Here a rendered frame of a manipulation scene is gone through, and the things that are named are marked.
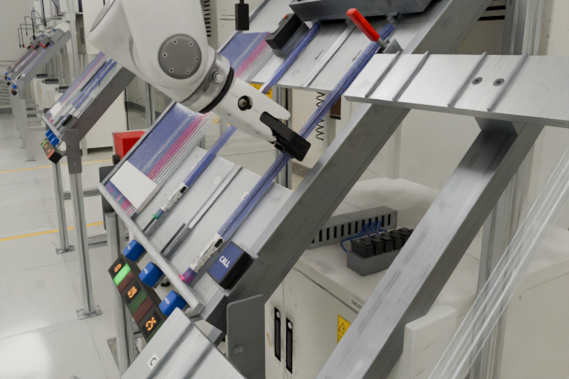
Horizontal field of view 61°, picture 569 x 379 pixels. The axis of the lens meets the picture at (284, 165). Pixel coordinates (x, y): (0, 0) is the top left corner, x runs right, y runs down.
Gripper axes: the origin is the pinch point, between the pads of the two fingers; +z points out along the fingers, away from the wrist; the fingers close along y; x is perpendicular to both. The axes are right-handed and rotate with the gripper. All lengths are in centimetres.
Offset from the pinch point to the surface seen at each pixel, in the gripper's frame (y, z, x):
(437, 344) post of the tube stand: -35.4, 1.2, 13.2
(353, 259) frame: 7.9, 30.5, 10.0
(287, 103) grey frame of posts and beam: 60, 29, -20
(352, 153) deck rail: -10.0, 2.8, -2.2
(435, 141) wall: 132, 166, -74
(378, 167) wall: 180, 181, -53
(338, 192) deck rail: -10.0, 4.0, 3.4
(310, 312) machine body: 14.0, 33.3, 23.9
